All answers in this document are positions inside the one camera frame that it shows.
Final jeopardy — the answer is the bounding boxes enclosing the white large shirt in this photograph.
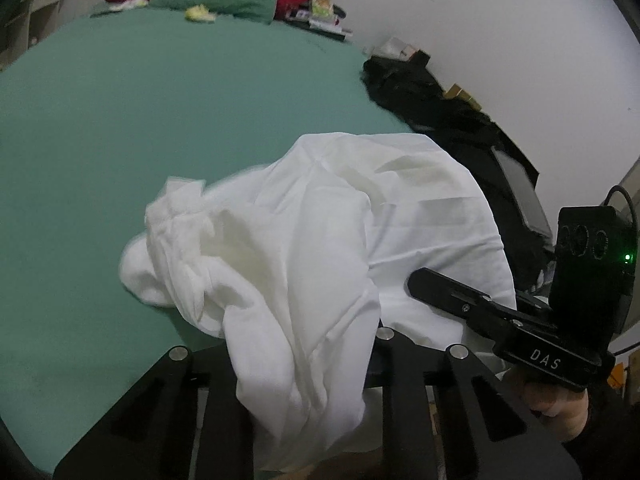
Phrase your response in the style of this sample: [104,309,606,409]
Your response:
[119,132,515,471]

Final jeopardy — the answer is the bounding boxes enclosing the black clothes pile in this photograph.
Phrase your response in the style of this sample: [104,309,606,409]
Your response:
[362,56,552,290]

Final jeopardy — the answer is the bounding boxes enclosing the person right hand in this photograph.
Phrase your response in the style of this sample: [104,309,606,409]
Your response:
[512,377,589,442]

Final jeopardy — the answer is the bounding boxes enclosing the green bed sheet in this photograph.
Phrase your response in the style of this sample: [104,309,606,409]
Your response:
[1,9,404,471]

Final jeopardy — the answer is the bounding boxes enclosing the items on nightstand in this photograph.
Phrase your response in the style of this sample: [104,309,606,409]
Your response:
[284,0,352,42]

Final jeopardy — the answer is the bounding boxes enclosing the beige wooden desk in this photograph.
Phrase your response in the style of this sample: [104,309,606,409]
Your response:
[1,0,63,70]

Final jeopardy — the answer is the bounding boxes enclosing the yellow small cloth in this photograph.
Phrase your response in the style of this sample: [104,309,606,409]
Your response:
[184,4,217,23]

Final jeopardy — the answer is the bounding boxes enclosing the black camera box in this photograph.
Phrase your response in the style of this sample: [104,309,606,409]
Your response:
[549,206,638,349]

